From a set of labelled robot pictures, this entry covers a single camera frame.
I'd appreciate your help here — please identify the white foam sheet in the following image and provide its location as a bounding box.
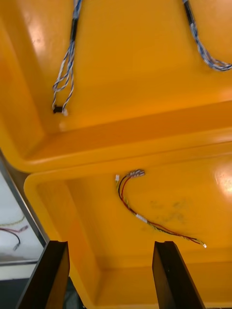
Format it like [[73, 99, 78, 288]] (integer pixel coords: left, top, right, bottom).
[[0, 169, 44, 263]]

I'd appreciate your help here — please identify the steel tray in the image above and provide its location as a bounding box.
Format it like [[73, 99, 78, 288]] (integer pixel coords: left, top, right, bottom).
[[0, 149, 49, 267]]

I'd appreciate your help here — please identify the red black green-yellow wire harness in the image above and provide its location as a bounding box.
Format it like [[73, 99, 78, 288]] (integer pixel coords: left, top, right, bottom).
[[0, 214, 29, 252], [115, 169, 207, 249]]

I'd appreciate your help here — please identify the blue-white twisted wire harness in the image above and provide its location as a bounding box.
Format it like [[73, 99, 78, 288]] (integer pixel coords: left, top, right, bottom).
[[52, 0, 83, 117], [181, 0, 232, 72]]

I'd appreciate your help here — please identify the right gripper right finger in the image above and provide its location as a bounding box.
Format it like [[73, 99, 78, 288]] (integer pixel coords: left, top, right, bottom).
[[151, 240, 206, 309]]

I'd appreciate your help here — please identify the yellow-orange plastic bin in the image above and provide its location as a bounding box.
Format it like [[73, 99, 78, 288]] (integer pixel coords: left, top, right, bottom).
[[23, 142, 232, 309], [0, 0, 232, 173]]

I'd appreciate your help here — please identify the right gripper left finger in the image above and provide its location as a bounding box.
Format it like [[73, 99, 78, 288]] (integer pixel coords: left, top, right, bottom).
[[15, 240, 71, 309]]

